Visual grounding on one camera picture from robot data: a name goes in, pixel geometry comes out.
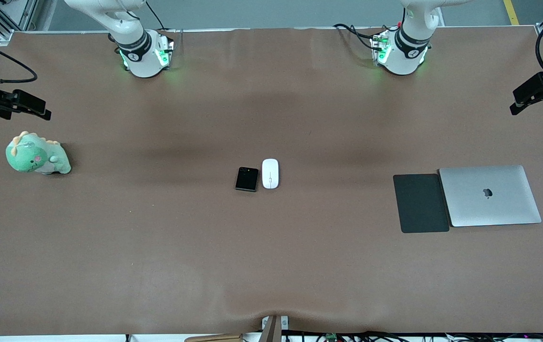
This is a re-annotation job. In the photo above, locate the brown table cover mat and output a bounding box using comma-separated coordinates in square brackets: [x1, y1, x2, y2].
[0, 26, 543, 336]

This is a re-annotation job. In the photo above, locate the green dinosaur plush toy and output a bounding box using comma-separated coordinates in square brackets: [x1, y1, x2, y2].
[5, 131, 72, 175]

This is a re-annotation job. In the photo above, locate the black mouse pad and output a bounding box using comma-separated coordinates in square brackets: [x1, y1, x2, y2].
[392, 173, 450, 234]

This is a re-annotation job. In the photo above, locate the black base cable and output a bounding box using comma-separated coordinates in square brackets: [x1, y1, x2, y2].
[145, 0, 166, 31]
[333, 23, 388, 50]

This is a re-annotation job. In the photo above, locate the brown wooden board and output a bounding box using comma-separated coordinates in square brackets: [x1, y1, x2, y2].
[184, 333, 244, 342]

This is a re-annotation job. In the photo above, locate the grey metal bracket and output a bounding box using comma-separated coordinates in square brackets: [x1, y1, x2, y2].
[261, 315, 290, 332]

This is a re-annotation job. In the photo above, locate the black right base cable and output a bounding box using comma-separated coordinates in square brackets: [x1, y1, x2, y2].
[145, 0, 166, 31]

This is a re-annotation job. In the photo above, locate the black left base cable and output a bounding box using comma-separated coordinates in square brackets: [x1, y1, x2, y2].
[333, 23, 388, 50]

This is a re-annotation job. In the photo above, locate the white computer mouse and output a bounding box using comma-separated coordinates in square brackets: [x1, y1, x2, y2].
[261, 158, 280, 190]

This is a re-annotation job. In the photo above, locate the silver closed laptop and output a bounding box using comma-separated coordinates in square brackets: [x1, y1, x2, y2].
[438, 164, 543, 228]

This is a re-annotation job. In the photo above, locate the brown upright post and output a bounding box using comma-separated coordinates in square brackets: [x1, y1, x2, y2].
[260, 315, 282, 342]

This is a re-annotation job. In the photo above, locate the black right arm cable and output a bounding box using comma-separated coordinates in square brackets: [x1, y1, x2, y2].
[0, 31, 38, 85]

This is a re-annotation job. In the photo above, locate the black phone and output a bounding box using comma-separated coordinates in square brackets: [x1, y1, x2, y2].
[235, 166, 259, 193]

